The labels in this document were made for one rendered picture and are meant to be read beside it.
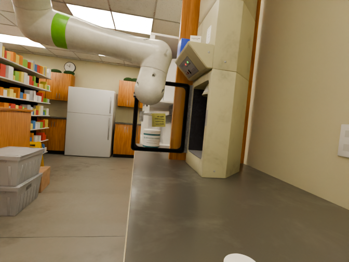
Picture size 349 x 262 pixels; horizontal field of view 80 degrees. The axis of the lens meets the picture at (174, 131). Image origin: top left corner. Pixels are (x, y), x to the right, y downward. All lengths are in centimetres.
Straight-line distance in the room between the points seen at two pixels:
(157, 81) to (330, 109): 67
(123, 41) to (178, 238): 63
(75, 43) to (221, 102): 60
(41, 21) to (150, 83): 40
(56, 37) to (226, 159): 80
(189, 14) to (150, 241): 122
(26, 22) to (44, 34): 6
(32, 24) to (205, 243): 82
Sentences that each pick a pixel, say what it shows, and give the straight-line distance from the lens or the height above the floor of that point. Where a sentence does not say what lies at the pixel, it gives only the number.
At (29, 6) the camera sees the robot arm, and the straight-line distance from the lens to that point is 87.
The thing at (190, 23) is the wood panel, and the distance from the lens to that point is 138.
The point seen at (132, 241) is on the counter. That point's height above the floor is 94.
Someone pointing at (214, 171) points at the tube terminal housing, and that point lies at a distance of 94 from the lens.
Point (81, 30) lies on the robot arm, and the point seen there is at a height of 145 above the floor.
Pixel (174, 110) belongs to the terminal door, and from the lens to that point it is 118.
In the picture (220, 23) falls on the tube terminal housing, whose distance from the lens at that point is 100.
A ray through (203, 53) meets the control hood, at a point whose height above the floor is 147.
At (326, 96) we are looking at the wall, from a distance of 102.
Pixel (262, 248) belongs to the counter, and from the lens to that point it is 50.
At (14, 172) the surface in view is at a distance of 278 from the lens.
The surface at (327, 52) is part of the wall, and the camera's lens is 108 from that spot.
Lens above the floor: 118
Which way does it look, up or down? 3 degrees down
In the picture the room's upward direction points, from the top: 5 degrees clockwise
